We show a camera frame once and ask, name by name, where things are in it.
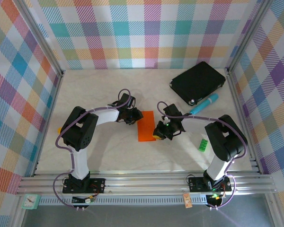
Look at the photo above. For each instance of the orange cloth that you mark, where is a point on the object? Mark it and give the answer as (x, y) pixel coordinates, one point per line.
(146, 127)

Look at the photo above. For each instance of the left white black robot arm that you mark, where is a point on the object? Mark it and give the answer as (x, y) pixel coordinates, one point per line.
(79, 163)

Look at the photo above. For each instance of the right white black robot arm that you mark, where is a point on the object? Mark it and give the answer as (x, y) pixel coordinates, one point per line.
(227, 142)

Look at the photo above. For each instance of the green toy brick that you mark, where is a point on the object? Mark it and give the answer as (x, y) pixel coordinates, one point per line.
(202, 145)

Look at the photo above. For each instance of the teal cylindrical tube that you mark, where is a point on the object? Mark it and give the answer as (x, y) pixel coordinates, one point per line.
(204, 104)

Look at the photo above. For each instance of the black zippered case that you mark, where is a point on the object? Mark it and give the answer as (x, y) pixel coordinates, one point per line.
(197, 81)

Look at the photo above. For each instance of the small orange tag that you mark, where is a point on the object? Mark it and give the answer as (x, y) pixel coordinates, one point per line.
(187, 200)

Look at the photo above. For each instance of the mint green alarm clock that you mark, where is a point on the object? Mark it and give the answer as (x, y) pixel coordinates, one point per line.
(29, 201)

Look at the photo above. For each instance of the aluminium mounting rail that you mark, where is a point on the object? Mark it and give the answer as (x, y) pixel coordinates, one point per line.
(144, 186)

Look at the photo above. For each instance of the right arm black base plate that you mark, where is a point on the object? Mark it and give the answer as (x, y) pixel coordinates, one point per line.
(195, 184)

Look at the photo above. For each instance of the aluminium side rail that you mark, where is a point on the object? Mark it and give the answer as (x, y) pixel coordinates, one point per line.
(52, 111)
(235, 94)

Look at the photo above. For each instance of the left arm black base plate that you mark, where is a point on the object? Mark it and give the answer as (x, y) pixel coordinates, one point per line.
(97, 185)

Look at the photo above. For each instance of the aluminium frame post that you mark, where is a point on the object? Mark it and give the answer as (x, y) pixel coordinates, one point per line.
(247, 35)
(48, 49)

